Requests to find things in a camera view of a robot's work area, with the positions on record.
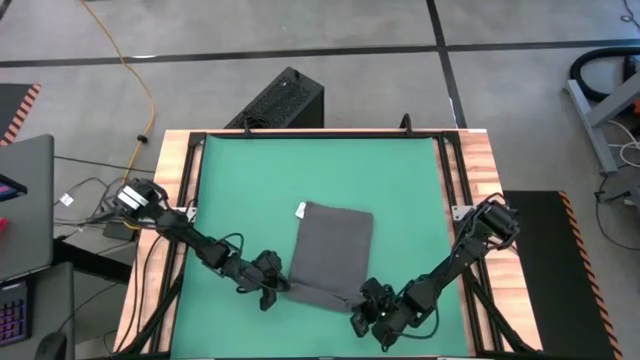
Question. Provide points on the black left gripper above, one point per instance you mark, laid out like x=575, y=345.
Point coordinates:
x=267, y=280

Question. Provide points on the black aluminium table frame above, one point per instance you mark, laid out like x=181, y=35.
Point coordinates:
x=325, y=134

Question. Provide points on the black backlit keyboard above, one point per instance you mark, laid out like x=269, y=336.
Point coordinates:
x=15, y=315

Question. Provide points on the black mat orange striped edge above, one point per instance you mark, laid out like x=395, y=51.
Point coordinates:
x=545, y=275
x=12, y=105

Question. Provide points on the green table mat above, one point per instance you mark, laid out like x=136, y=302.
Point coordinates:
x=325, y=165

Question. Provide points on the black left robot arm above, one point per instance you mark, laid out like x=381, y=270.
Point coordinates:
x=185, y=231

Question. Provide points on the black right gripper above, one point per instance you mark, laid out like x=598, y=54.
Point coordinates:
x=382, y=310

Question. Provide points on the black mesh computer tower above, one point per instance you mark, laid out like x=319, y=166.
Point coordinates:
x=285, y=100

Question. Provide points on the white paper tag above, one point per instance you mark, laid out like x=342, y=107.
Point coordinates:
x=66, y=200

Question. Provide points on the black clamp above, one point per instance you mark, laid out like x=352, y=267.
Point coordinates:
x=406, y=125
x=246, y=129

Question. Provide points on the black computer mouse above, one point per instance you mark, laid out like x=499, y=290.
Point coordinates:
x=50, y=347

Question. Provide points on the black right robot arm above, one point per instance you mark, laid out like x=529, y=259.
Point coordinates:
x=450, y=261

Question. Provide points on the grey terry towel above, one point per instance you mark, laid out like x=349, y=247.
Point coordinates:
x=332, y=245

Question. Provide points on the grey metal stand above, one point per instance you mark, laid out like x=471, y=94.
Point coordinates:
x=595, y=130

